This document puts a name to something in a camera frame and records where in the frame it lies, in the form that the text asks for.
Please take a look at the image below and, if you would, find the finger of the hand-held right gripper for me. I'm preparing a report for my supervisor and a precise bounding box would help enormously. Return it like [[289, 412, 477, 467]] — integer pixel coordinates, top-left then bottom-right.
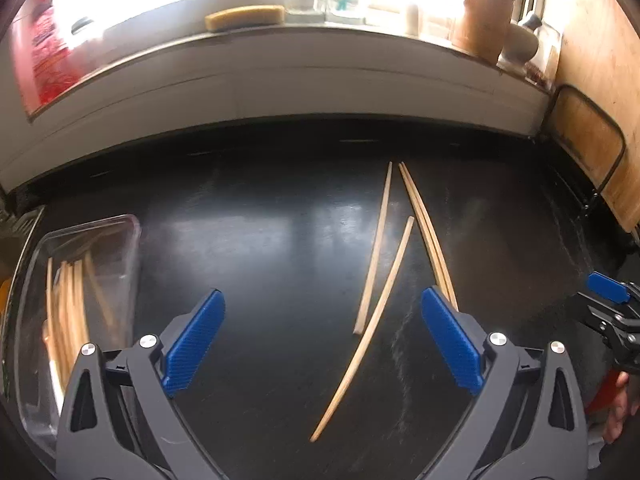
[[574, 271, 640, 358]]

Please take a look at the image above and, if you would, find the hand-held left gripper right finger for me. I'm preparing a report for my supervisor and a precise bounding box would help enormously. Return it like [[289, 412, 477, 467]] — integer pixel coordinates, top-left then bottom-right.
[[417, 286, 588, 480]]

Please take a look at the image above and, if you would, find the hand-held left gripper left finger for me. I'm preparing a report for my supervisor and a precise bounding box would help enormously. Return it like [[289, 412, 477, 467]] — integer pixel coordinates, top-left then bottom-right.
[[56, 289, 227, 480]]

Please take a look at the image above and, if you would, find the wooden chopstick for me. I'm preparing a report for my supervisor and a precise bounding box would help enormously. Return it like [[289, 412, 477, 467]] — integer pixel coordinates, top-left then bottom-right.
[[353, 161, 394, 336], [398, 162, 448, 293], [402, 161, 460, 311], [309, 216, 416, 443]]

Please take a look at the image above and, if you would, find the bundle of wooden chopsticks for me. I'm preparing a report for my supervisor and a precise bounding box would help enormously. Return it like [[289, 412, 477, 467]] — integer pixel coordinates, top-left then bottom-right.
[[43, 250, 127, 397]]

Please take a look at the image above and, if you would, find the clear plastic container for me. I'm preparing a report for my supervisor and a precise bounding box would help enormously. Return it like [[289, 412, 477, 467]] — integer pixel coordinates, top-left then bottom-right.
[[14, 214, 144, 461]]

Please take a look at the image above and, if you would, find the person's right hand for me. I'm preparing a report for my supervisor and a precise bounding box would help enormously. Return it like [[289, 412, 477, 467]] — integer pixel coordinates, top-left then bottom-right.
[[602, 371, 635, 445]]

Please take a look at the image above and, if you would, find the wooden cutting board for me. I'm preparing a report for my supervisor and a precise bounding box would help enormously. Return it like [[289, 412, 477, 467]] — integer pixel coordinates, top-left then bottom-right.
[[552, 0, 640, 233]]

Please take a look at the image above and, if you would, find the steel kitchen sink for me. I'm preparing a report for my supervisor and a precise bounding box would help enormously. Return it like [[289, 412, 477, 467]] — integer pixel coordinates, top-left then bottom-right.
[[0, 204, 47, 243]]

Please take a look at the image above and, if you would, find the white ceramic jar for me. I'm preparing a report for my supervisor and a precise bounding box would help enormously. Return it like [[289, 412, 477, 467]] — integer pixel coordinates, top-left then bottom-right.
[[501, 12, 542, 65]]

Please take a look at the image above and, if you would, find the wooden utensil holder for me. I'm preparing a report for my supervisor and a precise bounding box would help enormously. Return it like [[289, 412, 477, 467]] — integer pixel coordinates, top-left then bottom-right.
[[449, 0, 517, 63]]

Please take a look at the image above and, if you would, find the yellow sponge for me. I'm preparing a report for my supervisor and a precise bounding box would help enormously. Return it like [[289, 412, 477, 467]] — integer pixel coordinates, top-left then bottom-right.
[[204, 4, 287, 32]]

